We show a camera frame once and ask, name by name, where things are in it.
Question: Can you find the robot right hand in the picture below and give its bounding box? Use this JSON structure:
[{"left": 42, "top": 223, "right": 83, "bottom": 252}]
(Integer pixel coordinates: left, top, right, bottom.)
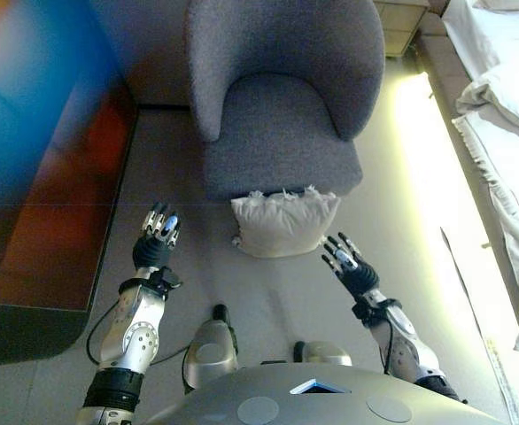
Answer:
[{"left": 321, "top": 231, "right": 381, "bottom": 296}]

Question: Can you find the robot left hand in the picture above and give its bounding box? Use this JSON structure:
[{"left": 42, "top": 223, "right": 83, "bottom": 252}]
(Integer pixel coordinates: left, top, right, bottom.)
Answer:
[{"left": 131, "top": 202, "right": 183, "bottom": 271}]

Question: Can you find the white fringed cushion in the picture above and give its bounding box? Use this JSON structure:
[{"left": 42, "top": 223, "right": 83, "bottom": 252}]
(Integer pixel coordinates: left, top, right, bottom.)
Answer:
[{"left": 229, "top": 185, "right": 343, "bottom": 259}]

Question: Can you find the silver robot right leg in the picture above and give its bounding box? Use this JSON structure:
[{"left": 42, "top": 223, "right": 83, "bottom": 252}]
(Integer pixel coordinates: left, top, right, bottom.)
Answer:
[{"left": 292, "top": 339, "right": 353, "bottom": 367}]

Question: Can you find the reddish brown wooden cabinet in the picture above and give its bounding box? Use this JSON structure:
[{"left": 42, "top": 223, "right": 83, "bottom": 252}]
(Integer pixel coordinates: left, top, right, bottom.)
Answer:
[{"left": 0, "top": 0, "right": 139, "bottom": 367}]

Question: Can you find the beige upholstered bed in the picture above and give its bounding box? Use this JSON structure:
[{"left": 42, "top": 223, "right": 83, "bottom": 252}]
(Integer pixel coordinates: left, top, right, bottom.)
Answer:
[{"left": 412, "top": 0, "right": 519, "bottom": 425}]

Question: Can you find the grey fabric armchair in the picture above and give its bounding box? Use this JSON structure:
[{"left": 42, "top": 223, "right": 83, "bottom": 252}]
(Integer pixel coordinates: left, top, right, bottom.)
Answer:
[{"left": 183, "top": 0, "right": 387, "bottom": 203}]

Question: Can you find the white fringed blanket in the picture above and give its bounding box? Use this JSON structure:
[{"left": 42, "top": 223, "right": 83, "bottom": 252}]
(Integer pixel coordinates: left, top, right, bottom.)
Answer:
[{"left": 452, "top": 115, "right": 519, "bottom": 355}]

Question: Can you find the beige bedside table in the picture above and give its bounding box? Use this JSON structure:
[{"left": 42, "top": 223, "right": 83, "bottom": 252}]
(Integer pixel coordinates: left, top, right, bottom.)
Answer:
[{"left": 376, "top": 0, "right": 429, "bottom": 58}]

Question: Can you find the white duvet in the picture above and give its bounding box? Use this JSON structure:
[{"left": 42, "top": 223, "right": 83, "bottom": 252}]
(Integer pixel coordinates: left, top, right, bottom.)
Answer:
[{"left": 440, "top": 0, "right": 519, "bottom": 148}]

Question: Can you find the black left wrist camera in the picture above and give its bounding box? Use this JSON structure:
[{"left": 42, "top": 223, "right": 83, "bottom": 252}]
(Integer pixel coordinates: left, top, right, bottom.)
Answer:
[{"left": 152, "top": 267, "right": 184, "bottom": 293}]

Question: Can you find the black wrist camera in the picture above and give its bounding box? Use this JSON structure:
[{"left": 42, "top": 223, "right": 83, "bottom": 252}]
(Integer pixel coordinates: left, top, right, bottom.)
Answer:
[
  {"left": 351, "top": 298, "right": 403, "bottom": 328},
  {"left": 152, "top": 267, "right": 184, "bottom": 293}
]

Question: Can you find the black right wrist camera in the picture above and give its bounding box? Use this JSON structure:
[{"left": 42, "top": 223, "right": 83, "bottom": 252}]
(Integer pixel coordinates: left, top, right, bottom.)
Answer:
[{"left": 351, "top": 298, "right": 403, "bottom": 328}]

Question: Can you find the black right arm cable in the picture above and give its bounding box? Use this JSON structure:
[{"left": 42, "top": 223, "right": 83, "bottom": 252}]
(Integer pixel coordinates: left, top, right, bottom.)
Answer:
[{"left": 379, "top": 309, "right": 399, "bottom": 374}]

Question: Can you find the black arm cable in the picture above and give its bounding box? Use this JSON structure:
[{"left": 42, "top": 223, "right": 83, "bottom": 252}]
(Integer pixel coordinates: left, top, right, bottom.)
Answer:
[
  {"left": 379, "top": 309, "right": 399, "bottom": 374},
  {"left": 86, "top": 305, "right": 124, "bottom": 367}
]

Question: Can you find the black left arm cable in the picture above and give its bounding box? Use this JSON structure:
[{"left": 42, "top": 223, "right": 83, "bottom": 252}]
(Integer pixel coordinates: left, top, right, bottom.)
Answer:
[{"left": 86, "top": 305, "right": 124, "bottom": 367}]

